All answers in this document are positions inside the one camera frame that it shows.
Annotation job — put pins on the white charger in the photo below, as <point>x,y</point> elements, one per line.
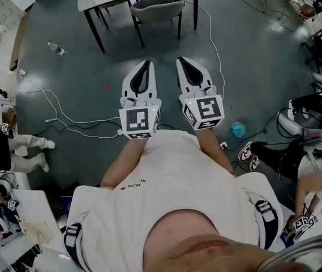
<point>23,72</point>

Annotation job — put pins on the person's left forearm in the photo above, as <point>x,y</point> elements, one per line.
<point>121,163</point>

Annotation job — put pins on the person's white shirt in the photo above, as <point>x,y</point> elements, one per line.
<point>172,186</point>

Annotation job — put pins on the white power strip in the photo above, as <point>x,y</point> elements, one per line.
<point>223,145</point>

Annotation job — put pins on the grey head mount rim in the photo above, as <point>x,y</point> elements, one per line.
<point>313,246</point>

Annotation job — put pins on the person's right forearm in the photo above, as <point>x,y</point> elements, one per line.
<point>211,149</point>

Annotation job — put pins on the wicker basket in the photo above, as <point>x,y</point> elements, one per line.
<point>307,11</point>

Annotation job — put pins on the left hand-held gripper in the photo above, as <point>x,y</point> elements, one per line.
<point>139,120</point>

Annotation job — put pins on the white desk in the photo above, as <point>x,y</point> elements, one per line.
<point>33,205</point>

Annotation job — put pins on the wooden board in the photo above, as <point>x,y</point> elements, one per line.
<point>19,44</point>

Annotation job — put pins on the blue plastic bag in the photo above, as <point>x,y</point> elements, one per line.
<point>238,129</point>

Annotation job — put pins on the grey chair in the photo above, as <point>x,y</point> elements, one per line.
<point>158,10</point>

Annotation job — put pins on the brown paper bag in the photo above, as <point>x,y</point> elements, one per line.
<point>36,232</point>

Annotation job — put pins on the clear plastic water bottle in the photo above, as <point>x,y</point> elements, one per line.
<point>56,48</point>

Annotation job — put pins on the person's chin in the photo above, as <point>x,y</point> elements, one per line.
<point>206,245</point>

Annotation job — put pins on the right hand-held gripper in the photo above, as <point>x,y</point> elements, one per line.
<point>207,109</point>

